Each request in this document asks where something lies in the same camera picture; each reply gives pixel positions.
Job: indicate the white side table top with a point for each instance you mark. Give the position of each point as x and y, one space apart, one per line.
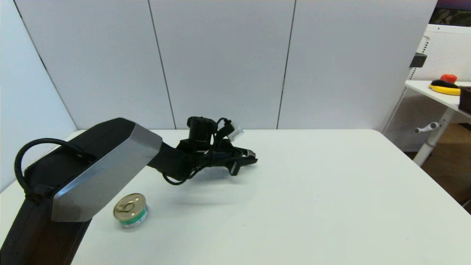
434 92

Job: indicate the white perforated panel cabinet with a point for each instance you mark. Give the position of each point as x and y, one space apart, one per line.
445 51

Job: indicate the dark patterned wall panel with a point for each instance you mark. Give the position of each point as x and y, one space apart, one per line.
452 13

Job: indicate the red round object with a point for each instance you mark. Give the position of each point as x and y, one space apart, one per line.
449 78

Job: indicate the black clamp block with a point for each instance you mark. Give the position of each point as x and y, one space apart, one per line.
418 60

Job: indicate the dark brown box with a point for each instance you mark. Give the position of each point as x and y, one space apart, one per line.
465 100

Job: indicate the gold lidded green tin can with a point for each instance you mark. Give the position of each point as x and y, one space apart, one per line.
130 211

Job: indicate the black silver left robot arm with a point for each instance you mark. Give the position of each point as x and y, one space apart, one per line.
99 169

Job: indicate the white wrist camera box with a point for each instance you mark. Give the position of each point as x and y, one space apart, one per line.
235 133

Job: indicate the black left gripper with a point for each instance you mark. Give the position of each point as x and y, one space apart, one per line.
220 156

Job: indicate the white side table leg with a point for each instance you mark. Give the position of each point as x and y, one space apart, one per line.
430 145

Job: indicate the yellow black curved object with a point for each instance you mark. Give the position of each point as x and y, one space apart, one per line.
445 89

